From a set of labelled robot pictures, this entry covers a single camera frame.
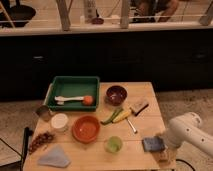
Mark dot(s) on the dark purple bowl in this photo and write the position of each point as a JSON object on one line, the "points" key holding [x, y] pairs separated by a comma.
{"points": [[115, 95]]}

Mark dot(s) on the red grape bunch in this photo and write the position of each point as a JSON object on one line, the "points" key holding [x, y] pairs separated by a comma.
{"points": [[40, 140]]}

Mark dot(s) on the green plastic cup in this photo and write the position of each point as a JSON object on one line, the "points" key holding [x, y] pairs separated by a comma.
{"points": [[113, 144]]}

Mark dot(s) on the metal utensil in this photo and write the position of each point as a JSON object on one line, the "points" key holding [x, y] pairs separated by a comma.
{"points": [[132, 126]]}

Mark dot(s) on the red orange bowl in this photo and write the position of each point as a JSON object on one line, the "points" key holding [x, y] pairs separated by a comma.
{"points": [[86, 129]]}

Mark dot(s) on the white round container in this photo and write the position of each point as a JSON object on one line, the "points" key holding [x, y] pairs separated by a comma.
{"points": [[59, 122]]}

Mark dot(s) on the green plastic tray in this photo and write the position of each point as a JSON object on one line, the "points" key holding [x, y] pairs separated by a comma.
{"points": [[72, 86]]}

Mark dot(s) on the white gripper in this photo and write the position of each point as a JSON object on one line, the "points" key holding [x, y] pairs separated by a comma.
{"points": [[168, 155]]}

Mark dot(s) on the dark red object on ledge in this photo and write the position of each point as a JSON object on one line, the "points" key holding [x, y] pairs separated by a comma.
{"points": [[97, 21]]}

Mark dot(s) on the orange ball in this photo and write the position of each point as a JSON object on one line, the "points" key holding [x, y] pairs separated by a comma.
{"points": [[88, 100]]}

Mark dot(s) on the black round stool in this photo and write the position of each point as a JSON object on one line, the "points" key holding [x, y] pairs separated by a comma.
{"points": [[19, 14]]}

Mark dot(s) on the blue sponge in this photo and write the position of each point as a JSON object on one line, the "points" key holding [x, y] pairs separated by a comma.
{"points": [[153, 144]]}

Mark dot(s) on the small metal cup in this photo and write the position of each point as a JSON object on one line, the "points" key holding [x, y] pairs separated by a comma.
{"points": [[44, 113]]}

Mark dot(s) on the white toy bone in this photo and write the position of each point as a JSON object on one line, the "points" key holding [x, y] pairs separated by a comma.
{"points": [[61, 100]]}

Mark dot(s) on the yellow corn cob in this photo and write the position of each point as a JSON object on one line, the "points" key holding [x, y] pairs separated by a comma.
{"points": [[122, 116]]}

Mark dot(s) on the seated person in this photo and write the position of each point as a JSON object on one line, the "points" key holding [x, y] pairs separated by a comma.
{"points": [[148, 8]]}

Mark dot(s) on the black chair frame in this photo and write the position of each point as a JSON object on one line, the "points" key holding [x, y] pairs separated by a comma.
{"points": [[23, 153]]}

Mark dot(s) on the wooden scrub brush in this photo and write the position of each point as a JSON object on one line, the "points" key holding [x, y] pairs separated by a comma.
{"points": [[138, 106]]}

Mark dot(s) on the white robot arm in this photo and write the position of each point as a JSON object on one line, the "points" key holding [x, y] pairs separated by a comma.
{"points": [[185, 128]]}

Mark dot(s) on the light blue cloth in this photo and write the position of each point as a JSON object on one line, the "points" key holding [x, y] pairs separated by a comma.
{"points": [[55, 157]]}

